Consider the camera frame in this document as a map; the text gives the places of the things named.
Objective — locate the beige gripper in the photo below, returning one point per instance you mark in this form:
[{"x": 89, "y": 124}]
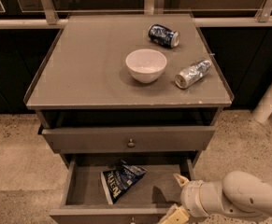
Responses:
[{"x": 190, "y": 195}]

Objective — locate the blue chip bag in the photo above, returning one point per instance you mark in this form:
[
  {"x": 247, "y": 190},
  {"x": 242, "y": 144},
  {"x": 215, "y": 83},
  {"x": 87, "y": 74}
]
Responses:
[{"x": 116, "y": 182}]

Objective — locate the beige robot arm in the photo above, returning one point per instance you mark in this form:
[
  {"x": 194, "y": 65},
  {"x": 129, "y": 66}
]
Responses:
[{"x": 233, "y": 176}]

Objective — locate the brass middle drawer knob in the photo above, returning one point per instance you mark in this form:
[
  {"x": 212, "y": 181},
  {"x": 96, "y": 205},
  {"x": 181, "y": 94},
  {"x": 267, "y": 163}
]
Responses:
[{"x": 132, "y": 221}]

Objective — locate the brass drawer knob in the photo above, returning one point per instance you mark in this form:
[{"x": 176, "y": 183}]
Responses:
[
  {"x": 132, "y": 221},
  {"x": 131, "y": 143}
]

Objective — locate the brass top drawer knob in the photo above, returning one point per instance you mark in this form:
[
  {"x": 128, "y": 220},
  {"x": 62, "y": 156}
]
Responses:
[{"x": 131, "y": 143}]

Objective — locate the grey open middle drawer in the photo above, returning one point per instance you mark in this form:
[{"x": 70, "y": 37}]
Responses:
[{"x": 84, "y": 200}]

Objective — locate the grey drawer cabinet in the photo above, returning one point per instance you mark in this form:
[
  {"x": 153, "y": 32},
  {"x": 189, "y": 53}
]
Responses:
[{"x": 84, "y": 83}]

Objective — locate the grey top drawer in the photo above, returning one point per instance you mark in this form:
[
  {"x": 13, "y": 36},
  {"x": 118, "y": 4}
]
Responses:
[{"x": 115, "y": 139}]

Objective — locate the silver blue soda can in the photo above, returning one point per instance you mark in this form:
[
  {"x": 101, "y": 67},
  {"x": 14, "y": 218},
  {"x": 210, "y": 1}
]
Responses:
[{"x": 193, "y": 73}]

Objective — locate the white ceramic bowl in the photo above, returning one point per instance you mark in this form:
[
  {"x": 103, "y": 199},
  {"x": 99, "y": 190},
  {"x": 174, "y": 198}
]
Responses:
[{"x": 146, "y": 65}]

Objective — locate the dark blue soda can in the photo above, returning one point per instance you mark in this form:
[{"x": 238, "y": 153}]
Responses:
[{"x": 163, "y": 36}]

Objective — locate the metal railing frame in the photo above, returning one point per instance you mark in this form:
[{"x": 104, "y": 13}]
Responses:
[{"x": 51, "y": 14}]

